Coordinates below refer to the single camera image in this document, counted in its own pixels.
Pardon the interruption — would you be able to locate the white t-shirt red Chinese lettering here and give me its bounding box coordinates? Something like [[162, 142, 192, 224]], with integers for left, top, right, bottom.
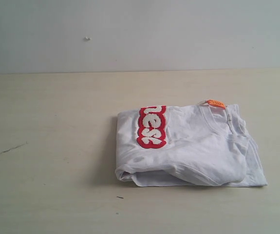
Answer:
[[115, 103, 267, 187]]

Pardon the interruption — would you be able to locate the orange ribbon size tag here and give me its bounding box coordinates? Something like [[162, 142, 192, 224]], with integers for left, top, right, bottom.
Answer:
[[198, 99, 226, 110]]

